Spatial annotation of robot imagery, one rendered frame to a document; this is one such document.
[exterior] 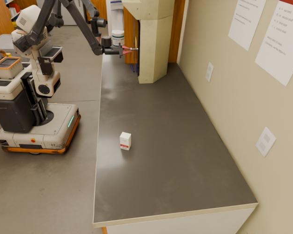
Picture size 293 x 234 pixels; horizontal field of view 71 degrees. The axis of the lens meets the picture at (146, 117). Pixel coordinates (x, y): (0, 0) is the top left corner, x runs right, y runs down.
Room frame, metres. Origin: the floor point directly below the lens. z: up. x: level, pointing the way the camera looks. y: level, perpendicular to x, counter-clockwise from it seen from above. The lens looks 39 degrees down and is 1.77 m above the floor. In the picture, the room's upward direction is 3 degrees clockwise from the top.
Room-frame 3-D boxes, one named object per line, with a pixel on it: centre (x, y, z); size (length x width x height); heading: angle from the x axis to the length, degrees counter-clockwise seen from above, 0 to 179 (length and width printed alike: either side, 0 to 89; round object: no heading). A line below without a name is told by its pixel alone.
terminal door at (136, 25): (1.58, 0.11, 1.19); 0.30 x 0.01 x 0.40; 9
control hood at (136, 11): (1.57, 0.15, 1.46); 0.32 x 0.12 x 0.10; 10
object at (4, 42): (2.93, 2.03, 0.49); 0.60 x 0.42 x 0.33; 10
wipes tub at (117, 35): (2.20, 0.34, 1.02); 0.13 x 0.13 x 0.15
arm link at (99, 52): (1.49, 0.34, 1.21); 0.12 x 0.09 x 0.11; 89
